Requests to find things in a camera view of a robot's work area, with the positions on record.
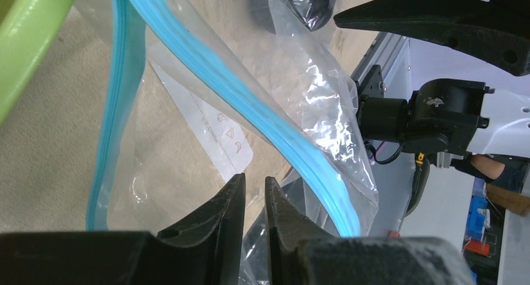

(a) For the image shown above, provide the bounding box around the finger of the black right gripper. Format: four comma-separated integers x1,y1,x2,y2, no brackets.
334,0,529,76

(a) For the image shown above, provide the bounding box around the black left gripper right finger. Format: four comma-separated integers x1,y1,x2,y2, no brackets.
265,177,474,284

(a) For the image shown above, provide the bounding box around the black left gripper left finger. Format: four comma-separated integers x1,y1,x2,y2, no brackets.
1,174,246,284

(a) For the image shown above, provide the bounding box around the clear zip top bag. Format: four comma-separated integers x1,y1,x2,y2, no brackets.
75,0,378,284

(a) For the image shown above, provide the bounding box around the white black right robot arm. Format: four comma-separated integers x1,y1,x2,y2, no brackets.
334,0,529,158

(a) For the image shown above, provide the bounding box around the person in background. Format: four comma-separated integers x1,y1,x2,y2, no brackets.
451,154,529,217

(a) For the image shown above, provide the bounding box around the green plastic tray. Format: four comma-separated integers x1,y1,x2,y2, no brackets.
1,0,75,121

